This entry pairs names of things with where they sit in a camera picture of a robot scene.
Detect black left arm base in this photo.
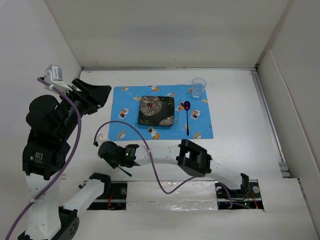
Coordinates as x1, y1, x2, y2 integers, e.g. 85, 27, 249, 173
88, 181, 128, 211

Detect purple iridescent spoon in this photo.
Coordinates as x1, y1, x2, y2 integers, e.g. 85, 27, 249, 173
183, 101, 191, 136

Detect black floral square plate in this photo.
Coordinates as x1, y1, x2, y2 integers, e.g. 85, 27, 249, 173
138, 96, 175, 127

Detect blue space-print cloth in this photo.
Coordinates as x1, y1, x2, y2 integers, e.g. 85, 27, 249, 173
108, 84, 214, 141

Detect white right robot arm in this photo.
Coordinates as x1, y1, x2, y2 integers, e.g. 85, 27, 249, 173
97, 139, 250, 197

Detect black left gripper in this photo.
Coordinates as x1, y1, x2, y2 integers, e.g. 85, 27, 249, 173
59, 76, 113, 137

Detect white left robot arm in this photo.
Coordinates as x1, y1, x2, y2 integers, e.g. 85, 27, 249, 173
19, 78, 112, 240

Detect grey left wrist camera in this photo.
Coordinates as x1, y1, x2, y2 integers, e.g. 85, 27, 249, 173
44, 65, 63, 83

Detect iridescent fork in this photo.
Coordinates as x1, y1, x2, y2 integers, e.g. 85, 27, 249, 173
118, 166, 132, 177

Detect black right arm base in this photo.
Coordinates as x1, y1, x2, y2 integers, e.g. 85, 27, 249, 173
214, 180, 264, 210

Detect clear plastic cup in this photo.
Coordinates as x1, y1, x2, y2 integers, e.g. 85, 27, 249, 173
191, 77, 207, 98

